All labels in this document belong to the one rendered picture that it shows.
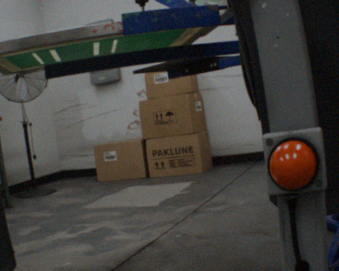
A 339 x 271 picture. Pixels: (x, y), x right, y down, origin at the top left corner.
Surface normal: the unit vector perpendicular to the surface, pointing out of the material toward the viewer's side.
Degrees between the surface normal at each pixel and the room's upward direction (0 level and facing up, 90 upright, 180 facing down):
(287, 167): 80
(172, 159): 90
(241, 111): 90
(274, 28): 90
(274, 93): 90
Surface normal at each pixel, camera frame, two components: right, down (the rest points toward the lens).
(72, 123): -0.36, 0.10
